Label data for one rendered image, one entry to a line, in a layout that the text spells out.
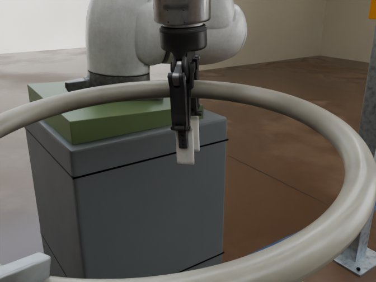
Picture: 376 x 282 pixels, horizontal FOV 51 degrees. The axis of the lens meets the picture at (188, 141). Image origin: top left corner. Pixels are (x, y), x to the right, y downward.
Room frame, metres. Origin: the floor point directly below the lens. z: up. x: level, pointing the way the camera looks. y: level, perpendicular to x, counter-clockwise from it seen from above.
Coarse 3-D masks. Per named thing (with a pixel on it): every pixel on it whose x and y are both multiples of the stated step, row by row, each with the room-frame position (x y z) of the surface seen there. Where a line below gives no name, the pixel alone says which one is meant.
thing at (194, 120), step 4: (192, 116) 0.69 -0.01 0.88; (196, 116) 0.68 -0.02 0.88; (192, 120) 0.68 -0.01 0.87; (196, 120) 0.68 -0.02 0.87; (192, 124) 0.68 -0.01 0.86; (196, 124) 0.68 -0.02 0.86; (196, 128) 0.68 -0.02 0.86; (196, 132) 0.68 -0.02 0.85; (196, 136) 0.68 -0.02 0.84; (196, 140) 0.69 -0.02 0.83; (196, 144) 0.69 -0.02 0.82; (196, 148) 0.69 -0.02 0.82
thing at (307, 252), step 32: (64, 96) 0.60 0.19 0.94; (96, 96) 0.62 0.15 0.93; (128, 96) 0.64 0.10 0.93; (160, 96) 0.65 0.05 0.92; (192, 96) 0.64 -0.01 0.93; (224, 96) 0.62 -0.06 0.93; (256, 96) 0.59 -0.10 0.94; (288, 96) 0.55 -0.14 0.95; (0, 128) 0.50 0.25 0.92; (320, 128) 0.47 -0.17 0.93; (352, 160) 0.36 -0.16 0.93; (352, 192) 0.30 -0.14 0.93; (320, 224) 0.26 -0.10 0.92; (352, 224) 0.26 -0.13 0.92; (256, 256) 0.22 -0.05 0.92; (288, 256) 0.23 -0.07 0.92; (320, 256) 0.23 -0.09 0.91
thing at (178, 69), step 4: (176, 64) 0.62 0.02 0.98; (180, 64) 0.62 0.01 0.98; (176, 68) 0.61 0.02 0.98; (180, 68) 0.61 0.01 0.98; (176, 72) 0.60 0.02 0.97; (180, 72) 0.61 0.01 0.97; (172, 76) 0.59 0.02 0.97; (176, 76) 0.59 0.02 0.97; (176, 80) 0.59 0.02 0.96; (176, 84) 0.60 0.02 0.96
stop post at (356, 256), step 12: (372, 0) 1.47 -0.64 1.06; (372, 12) 1.47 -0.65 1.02; (372, 48) 1.47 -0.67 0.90; (372, 60) 1.46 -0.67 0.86; (372, 72) 1.46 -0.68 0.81; (372, 84) 1.45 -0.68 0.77; (372, 96) 1.45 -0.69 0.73; (372, 108) 1.44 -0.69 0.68; (360, 120) 1.47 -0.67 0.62; (372, 120) 1.43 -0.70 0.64; (360, 132) 1.47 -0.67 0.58; (372, 132) 1.43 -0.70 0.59; (372, 144) 1.42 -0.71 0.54; (372, 216) 1.45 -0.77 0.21; (360, 240) 1.42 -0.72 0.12; (348, 252) 1.44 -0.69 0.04; (360, 252) 1.43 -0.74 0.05; (372, 252) 1.48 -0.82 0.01; (348, 264) 1.40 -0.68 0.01; (360, 264) 1.40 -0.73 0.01; (372, 264) 1.40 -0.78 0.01
